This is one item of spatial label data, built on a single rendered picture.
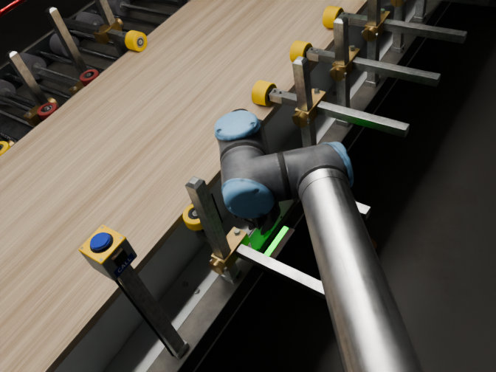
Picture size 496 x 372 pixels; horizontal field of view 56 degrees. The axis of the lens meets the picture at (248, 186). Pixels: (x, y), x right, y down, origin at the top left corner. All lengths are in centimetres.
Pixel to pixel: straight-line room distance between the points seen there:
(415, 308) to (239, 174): 145
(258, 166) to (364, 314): 36
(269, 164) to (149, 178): 73
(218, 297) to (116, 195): 45
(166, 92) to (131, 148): 30
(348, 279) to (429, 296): 158
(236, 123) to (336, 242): 36
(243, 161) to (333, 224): 24
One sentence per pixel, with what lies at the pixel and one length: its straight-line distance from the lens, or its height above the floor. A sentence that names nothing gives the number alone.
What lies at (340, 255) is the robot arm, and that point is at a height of 137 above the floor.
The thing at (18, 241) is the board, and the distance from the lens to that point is 157.
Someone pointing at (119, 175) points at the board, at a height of 90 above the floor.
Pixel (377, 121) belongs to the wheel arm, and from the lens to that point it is 144.
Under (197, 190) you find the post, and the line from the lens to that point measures 110.
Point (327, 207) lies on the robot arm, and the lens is 72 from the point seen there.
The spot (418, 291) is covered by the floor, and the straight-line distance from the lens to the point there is 220.
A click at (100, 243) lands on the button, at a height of 123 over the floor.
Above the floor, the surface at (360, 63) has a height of 96.
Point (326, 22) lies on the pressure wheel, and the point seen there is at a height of 94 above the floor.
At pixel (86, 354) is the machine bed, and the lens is 145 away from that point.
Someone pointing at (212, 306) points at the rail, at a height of 70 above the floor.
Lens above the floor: 192
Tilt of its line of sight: 47 degrees down
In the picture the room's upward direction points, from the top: 15 degrees counter-clockwise
